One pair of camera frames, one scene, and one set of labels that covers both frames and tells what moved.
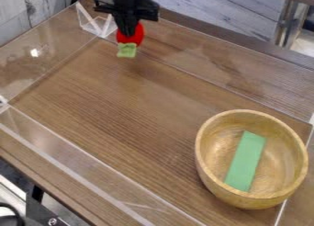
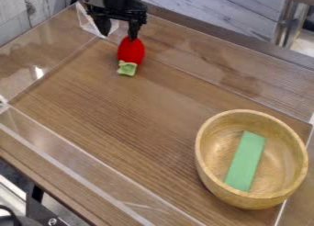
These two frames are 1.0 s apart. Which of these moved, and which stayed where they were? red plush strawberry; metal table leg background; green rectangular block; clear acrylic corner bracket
Moved: red plush strawberry
Stayed: metal table leg background; clear acrylic corner bracket; green rectangular block
